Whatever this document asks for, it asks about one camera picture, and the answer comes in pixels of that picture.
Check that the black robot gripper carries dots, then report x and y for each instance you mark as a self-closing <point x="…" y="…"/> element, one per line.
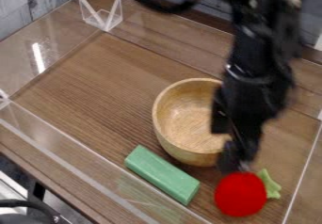
<point x="257" y="83"/>

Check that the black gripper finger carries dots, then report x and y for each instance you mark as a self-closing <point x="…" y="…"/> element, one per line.
<point x="229" y="161"/>

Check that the red plush strawberry toy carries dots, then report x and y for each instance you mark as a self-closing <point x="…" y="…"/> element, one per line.
<point x="244" y="192"/>

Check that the light wooden bowl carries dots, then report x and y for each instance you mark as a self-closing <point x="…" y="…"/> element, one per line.
<point x="183" y="118"/>

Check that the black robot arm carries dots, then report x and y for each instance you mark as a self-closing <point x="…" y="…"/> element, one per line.
<point x="279" y="14"/>

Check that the green rectangular block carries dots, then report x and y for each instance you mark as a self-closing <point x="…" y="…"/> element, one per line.
<point x="164" y="175"/>

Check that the black metal table leg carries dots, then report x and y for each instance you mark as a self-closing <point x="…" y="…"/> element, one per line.
<point x="37" y="191"/>

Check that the clear acrylic tray wall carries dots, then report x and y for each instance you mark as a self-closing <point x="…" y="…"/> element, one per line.
<point x="100" y="187"/>

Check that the clear acrylic corner bracket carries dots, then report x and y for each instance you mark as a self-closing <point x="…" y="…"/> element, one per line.
<point x="104" y="19"/>

